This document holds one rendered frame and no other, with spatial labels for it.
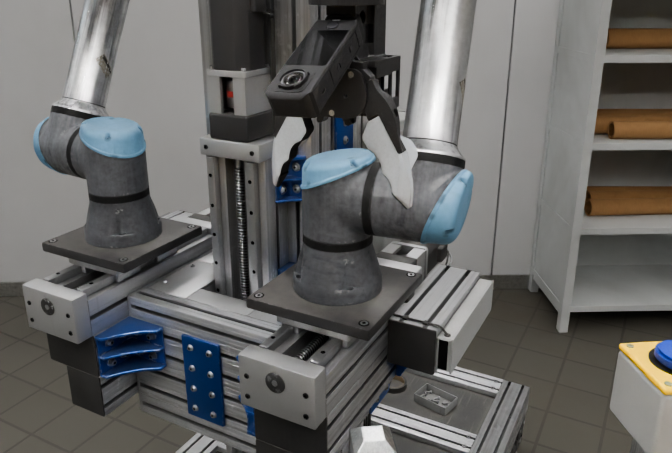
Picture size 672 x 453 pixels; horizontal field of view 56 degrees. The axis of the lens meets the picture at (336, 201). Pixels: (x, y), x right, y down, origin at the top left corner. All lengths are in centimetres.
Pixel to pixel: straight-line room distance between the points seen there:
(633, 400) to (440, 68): 55
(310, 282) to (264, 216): 22
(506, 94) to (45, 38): 215
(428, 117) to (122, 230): 65
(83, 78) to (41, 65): 186
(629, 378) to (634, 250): 303
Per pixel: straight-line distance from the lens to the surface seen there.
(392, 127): 58
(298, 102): 52
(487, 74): 311
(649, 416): 60
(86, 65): 140
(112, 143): 125
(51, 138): 139
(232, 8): 113
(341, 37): 57
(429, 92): 96
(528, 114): 321
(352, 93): 59
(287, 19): 117
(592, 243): 352
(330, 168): 95
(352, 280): 102
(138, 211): 129
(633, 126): 296
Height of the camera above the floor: 152
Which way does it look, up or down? 19 degrees down
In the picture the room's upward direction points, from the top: straight up
